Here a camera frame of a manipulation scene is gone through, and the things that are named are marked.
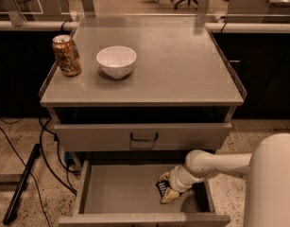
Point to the white ceramic bowl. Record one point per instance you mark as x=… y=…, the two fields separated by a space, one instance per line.
x=116 y=61

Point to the black bar on floor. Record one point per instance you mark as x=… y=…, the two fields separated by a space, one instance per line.
x=11 y=213

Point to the dark blue rxbar wrapper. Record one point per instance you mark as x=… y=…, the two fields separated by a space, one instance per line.
x=162 y=187

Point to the grey drawer cabinet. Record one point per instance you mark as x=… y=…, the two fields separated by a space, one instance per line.
x=179 y=76

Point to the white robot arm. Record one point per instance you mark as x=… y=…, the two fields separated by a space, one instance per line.
x=266 y=171

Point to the grey open middle drawer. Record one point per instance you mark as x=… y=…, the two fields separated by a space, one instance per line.
x=119 y=189

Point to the grey top drawer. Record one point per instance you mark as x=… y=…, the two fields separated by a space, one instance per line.
x=115 y=137

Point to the white horizontal rail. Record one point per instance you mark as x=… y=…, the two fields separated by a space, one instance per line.
x=213 y=27

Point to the orange soda can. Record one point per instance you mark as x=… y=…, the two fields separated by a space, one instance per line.
x=66 y=54

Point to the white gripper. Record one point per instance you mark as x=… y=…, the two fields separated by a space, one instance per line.
x=177 y=180

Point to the black drawer handle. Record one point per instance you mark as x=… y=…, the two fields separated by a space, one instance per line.
x=144 y=139

